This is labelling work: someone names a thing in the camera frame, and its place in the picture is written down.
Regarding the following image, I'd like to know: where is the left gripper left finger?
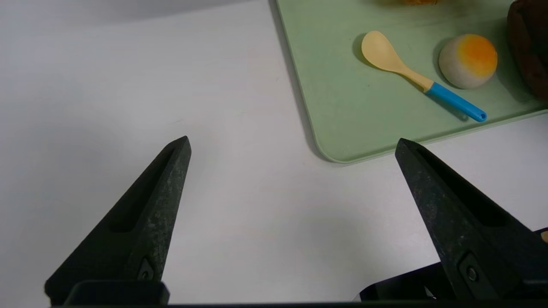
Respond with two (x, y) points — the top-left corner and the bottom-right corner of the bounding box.
(45, 136), (192, 303)

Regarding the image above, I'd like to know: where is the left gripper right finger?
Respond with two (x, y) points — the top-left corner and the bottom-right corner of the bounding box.
(395, 138), (548, 302)

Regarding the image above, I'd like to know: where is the brown towel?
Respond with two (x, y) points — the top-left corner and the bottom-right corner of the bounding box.
(507, 0), (548, 101)

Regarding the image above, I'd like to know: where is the cream spoon with blue handle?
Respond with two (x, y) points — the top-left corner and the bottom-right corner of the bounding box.
(361, 30), (488, 123)

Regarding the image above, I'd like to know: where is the round orange-topped toy bun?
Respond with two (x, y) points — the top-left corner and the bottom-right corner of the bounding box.
(438, 34), (498, 89)

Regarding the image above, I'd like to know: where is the green plastic tray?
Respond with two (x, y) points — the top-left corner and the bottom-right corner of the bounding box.
(274, 0), (548, 164)

